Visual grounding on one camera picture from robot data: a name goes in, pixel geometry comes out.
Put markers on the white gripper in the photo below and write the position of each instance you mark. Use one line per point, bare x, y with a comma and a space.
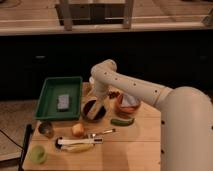
100, 90

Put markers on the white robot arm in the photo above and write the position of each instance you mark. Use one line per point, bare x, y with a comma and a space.
186, 117

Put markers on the dark purple bowl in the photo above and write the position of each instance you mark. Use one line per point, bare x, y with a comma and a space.
86, 110

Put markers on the white cloth in bowl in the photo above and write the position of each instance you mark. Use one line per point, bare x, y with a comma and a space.
129, 101

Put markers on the orange terracotta bowl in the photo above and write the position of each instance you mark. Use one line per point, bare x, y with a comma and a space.
124, 112

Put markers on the dark red small object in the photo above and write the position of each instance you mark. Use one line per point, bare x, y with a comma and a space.
113, 94

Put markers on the green cucumber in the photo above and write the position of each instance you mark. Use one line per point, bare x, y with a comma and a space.
119, 122

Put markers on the grey sponge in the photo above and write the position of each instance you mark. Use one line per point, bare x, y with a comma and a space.
63, 102

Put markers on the green plastic tray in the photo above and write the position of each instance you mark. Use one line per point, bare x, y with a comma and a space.
52, 88

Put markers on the metal spoon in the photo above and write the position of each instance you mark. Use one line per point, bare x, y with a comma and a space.
93, 135

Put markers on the yellow banana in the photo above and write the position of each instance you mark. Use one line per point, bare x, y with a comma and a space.
77, 148

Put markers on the metal cup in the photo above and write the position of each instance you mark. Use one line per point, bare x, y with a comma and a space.
46, 129

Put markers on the black table-edge bar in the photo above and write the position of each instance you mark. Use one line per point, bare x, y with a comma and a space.
28, 132

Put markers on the wooden chair frame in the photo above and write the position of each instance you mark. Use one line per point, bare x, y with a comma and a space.
92, 14

